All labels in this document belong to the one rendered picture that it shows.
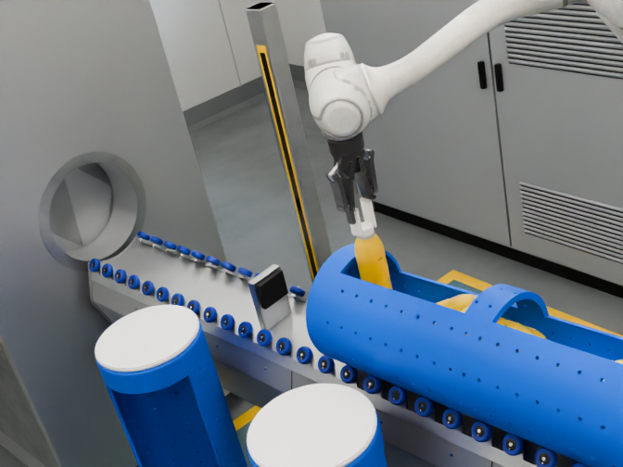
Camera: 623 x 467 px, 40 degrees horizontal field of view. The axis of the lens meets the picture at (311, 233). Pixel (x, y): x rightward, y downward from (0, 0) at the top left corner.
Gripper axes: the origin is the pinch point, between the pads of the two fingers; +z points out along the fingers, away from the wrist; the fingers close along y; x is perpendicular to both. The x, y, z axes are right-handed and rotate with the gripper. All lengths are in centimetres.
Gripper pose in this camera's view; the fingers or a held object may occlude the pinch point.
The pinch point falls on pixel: (362, 218)
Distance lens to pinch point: 188.7
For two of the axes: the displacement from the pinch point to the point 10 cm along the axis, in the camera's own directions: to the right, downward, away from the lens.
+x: 7.0, 1.9, -6.9
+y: -6.8, 4.7, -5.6
